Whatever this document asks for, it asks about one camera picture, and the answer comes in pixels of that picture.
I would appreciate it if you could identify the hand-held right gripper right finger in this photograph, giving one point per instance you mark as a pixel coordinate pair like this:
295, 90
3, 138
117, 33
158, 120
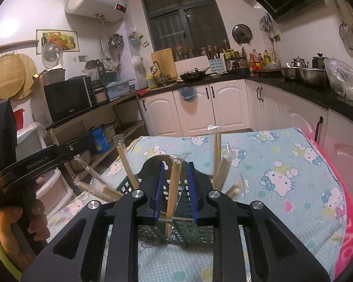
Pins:
194, 199

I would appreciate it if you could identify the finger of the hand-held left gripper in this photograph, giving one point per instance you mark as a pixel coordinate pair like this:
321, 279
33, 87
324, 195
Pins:
76, 148

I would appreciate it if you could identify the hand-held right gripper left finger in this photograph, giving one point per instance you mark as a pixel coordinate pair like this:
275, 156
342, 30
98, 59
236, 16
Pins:
159, 194

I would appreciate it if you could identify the wooden chopstick pair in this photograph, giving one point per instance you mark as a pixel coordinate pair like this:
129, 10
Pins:
100, 192
128, 164
111, 189
225, 170
217, 158
236, 189
173, 188

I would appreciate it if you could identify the green perforated utensil holder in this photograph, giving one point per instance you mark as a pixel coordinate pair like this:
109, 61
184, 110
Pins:
191, 238

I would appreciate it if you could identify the person's left hand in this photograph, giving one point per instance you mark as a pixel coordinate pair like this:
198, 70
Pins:
11, 226

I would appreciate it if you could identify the red plastic basin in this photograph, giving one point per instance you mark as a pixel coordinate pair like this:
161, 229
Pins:
19, 119

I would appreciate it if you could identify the blue bag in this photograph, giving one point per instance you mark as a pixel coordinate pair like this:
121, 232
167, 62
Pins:
100, 141

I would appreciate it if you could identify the white plastic drawer cabinet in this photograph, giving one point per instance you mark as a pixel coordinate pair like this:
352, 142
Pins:
56, 188

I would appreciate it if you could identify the black microwave oven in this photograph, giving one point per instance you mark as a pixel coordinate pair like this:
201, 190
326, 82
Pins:
66, 100

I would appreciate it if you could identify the round bamboo board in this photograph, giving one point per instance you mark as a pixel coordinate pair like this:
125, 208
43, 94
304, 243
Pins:
6, 76

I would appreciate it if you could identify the wooden kitchen shelf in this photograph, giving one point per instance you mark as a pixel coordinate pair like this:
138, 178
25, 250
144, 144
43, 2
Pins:
117, 102

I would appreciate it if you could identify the round wooden board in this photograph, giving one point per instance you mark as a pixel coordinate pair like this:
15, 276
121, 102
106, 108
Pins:
31, 73

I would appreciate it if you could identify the dark pot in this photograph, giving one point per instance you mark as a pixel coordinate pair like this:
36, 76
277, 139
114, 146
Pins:
51, 77

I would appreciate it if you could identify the blue plastic box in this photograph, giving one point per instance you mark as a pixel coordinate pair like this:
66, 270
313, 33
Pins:
119, 91

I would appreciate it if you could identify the black kitchen appliance jug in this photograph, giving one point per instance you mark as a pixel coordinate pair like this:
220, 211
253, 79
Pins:
94, 70

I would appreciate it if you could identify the glass pot lid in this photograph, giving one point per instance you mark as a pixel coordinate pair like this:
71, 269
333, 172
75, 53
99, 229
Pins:
51, 54

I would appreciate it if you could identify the white kitchen cabinets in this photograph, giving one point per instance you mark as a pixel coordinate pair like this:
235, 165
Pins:
229, 105

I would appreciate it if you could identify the blue hanging bin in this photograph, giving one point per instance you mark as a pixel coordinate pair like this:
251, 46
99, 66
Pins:
186, 94

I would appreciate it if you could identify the white container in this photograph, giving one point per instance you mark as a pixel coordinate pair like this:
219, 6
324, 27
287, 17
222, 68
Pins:
138, 64

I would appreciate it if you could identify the metal faucet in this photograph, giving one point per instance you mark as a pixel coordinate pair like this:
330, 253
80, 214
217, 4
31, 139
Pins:
157, 70

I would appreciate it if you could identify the hanging steel pot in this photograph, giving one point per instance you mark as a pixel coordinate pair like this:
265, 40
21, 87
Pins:
115, 41

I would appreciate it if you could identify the black wok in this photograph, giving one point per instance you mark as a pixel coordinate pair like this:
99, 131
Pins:
192, 76

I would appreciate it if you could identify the wooden cutting board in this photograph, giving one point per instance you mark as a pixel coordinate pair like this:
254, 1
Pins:
164, 61

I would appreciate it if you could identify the blue white utensil caddy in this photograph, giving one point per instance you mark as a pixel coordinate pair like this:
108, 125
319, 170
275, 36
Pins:
217, 66

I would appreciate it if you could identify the row of glass jars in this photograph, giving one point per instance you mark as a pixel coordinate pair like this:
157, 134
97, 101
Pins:
194, 53

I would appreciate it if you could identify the white water heater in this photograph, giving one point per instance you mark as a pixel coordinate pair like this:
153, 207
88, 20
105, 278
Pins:
91, 1

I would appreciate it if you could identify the black kitchen countertop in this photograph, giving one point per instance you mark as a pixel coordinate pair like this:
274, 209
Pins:
297, 91

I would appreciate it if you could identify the row of condiment bottles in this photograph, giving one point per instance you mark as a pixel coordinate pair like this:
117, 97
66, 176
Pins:
254, 61

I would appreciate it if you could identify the small metal bowl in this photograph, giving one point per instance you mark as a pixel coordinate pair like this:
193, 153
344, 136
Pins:
289, 73

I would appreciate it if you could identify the pink fleece blanket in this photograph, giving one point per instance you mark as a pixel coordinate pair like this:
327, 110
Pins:
348, 241

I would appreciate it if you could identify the large metal bowl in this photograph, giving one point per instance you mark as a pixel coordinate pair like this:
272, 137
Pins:
313, 77

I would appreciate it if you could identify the dark kitchen window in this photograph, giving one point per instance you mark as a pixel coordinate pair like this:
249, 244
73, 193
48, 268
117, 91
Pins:
182, 14

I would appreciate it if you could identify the hanging steel pot lid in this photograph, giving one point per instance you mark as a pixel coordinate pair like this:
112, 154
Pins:
241, 33

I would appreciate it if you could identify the steel kettle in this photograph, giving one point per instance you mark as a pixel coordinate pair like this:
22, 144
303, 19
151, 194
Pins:
299, 62

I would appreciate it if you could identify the dark kettle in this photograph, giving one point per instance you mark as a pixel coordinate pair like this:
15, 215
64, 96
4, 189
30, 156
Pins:
319, 62

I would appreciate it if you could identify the clear plastic bag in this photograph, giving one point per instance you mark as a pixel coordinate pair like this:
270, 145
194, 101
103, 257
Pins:
341, 79

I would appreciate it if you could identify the fruit wall picture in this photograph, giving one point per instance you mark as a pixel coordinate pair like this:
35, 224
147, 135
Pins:
58, 39

